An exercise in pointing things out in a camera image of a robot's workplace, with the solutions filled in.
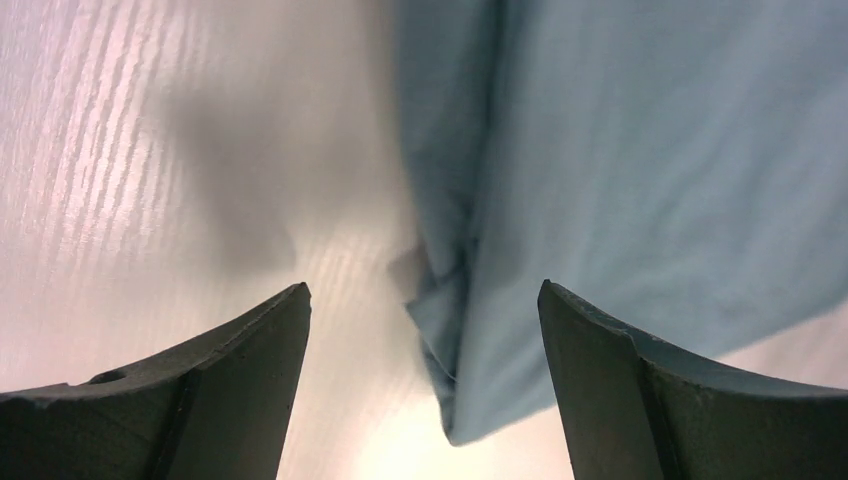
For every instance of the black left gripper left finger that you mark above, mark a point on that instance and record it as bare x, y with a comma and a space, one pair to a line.
216, 406

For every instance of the grey-blue t-shirt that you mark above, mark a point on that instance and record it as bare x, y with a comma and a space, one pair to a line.
682, 165

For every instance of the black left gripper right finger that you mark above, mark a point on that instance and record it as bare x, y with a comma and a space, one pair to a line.
634, 406

